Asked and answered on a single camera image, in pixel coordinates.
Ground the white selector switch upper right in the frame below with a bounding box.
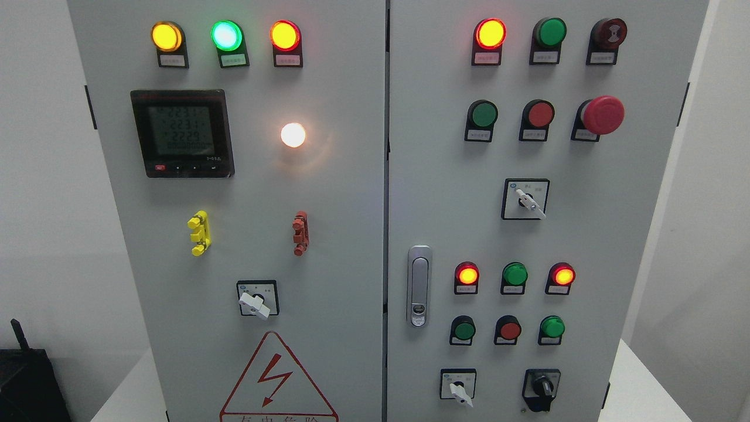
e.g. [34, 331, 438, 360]
[500, 178, 551, 220]

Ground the red indicator lamp left door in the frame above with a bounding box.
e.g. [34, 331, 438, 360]
[270, 21, 304, 69]

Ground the lit red lamp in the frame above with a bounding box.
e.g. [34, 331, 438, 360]
[546, 262, 576, 295]
[454, 261, 480, 295]

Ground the red emergency stop mushroom button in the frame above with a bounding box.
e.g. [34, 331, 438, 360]
[570, 94, 626, 142]

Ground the black knob rotary switch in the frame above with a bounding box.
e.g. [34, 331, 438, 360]
[521, 368, 561, 413]

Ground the red electrical warning triangle sticker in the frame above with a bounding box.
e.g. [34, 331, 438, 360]
[219, 331, 339, 421]

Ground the yellow indicator lamp top left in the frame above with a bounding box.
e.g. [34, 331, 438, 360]
[151, 21, 189, 69]

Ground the white selector switch lower right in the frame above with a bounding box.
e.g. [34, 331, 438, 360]
[439, 368, 478, 408]

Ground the green lamp lower middle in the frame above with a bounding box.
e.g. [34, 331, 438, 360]
[500, 261, 529, 295]

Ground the yellow terminal connector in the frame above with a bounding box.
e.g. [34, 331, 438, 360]
[187, 209, 212, 257]

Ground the lit red lamp lower left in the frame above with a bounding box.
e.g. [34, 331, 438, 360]
[454, 261, 480, 295]

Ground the white selector switch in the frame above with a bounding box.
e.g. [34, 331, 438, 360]
[439, 368, 478, 408]
[500, 178, 551, 220]

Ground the green push button lower right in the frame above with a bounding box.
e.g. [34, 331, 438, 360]
[537, 315, 566, 346]

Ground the silver door latch handle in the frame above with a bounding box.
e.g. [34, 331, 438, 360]
[407, 244, 433, 328]

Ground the red indicator lamp top right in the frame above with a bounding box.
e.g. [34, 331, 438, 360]
[471, 17, 507, 66]

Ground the dark red buzzer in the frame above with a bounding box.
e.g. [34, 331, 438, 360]
[586, 17, 628, 65]

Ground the black device with antenna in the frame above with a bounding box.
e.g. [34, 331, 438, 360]
[1, 319, 71, 421]

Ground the green push button lower left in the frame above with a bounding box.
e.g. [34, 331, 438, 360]
[448, 315, 476, 346]

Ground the right grey cabinet door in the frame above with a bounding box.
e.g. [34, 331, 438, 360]
[386, 1, 709, 421]

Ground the green push button upper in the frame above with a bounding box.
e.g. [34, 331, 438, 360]
[464, 100, 498, 142]

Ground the red push button upper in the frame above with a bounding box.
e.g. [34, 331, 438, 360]
[518, 99, 555, 142]

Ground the lit red lamp lower right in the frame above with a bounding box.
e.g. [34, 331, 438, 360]
[546, 262, 576, 295]

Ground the grey cabinet door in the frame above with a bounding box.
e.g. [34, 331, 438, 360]
[386, 1, 709, 421]
[68, 1, 386, 421]

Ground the red push button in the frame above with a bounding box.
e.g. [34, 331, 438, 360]
[518, 99, 555, 142]
[495, 315, 522, 345]

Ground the green indicator lamp top right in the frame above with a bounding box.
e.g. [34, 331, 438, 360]
[529, 17, 567, 65]

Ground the green push button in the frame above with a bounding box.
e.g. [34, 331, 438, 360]
[448, 315, 476, 346]
[464, 100, 498, 142]
[537, 315, 566, 346]

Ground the digital power meter display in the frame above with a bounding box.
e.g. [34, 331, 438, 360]
[129, 89, 235, 178]

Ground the lit green indicator lamp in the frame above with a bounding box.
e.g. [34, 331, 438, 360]
[210, 21, 250, 69]

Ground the red push button lower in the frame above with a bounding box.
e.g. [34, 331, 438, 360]
[495, 315, 522, 345]

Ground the lit white indicator lamp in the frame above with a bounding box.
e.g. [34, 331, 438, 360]
[279, 122, 307, 148]

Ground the white selector switch left door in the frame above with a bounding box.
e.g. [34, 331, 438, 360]
[236, 280, 279, 321]

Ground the left grey cabinet door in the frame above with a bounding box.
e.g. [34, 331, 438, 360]
[68, 1, 386, 421]

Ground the red terminal connector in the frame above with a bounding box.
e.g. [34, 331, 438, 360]
[292, 210, 310, 257]

